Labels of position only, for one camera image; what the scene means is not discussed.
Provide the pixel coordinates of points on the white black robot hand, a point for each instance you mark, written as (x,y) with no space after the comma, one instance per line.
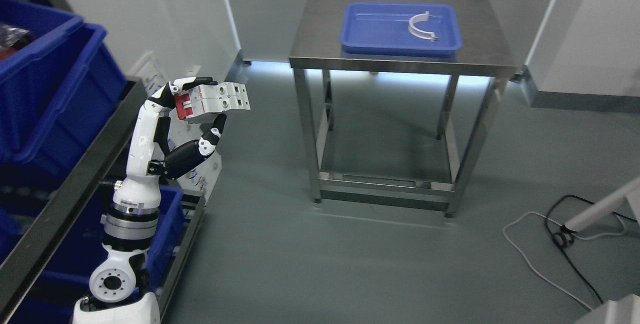
(150,156)

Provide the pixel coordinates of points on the grey red circuit breaker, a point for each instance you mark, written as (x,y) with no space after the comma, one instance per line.
(203,103)

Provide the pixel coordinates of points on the large blue bin left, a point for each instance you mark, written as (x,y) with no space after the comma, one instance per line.
(89,91)

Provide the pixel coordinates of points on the lower blue bin left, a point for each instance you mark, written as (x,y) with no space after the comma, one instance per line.
(66,276)

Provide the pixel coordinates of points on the blue bin far left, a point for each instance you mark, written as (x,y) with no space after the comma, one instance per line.
(35,72)

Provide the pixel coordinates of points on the stainless steel table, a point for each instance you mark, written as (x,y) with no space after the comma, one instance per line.
(400,131)

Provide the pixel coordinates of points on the blue plastic tray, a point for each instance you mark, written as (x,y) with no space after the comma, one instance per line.
(400,29)

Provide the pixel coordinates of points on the white stand pole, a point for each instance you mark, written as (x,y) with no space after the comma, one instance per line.
(627,194)

